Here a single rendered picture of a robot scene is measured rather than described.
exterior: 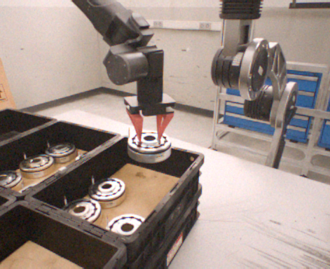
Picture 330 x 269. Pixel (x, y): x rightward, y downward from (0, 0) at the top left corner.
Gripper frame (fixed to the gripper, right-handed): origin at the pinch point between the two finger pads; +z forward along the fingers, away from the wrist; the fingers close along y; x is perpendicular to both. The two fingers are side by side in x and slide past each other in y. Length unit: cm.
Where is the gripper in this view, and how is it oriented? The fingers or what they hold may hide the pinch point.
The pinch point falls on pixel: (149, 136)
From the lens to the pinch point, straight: 66.1
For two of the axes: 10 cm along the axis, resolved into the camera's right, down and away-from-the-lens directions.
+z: -0.3, 9.0, 4.3
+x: -3.8, -4.1, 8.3
